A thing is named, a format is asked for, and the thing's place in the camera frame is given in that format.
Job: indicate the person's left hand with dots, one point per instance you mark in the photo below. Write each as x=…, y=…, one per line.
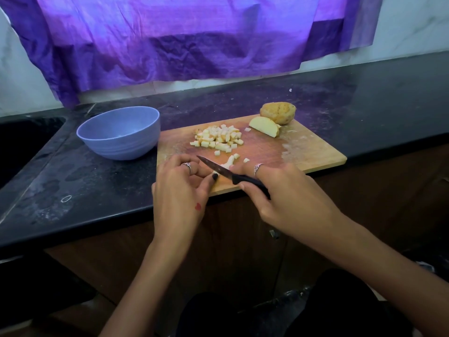
x=175, y=203

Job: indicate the person's right hand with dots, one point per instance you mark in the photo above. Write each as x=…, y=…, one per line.
x=294, y=203

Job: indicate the tan potato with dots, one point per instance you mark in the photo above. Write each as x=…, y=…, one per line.
x=230, y=162

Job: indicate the pile of diced potato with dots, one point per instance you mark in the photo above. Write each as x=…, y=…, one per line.
x=217, y=136

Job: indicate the potato slice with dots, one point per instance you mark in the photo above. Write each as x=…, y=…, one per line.
x=264, y=126

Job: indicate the blue bowl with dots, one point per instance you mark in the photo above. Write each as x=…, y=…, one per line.
x=118, y=133

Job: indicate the rounded potato end piece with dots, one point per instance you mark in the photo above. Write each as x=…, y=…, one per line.
x=278, y=112

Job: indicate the person's left forearm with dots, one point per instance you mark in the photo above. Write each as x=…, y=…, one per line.
x=144, y=291

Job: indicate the person's right forearm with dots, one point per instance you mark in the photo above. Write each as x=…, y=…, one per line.
x=393, y=270

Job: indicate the person's dark trousers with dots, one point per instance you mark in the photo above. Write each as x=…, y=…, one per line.
x=344, y=309

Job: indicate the wooden cutting board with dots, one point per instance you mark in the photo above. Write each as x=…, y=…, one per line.
x=309, y=147

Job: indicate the white rubber band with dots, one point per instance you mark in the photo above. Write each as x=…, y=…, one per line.
x=62, y=199

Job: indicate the dark sink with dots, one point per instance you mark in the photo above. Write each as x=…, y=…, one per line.
x=24, y=147

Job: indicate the purple cloth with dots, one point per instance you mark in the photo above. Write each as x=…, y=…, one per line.
x=189, y=38

